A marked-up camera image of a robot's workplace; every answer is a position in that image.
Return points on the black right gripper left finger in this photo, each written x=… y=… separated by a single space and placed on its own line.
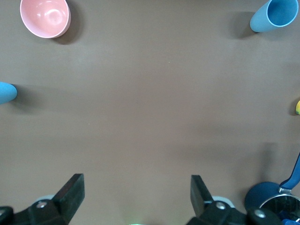
x=70 y=197

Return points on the pink bowl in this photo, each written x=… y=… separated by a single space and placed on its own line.
x=44 y=16

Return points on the yellow lemon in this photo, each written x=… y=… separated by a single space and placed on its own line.
x=298 y=107

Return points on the dark blue saucepan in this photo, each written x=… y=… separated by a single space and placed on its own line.
x=260 y=193

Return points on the blue cup holding tissue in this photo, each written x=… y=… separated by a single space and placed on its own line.
x=7 y=93

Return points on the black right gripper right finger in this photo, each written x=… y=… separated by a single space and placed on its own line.
x=199 y=197

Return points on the tall blue cup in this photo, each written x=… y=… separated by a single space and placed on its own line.
x=259 y=22

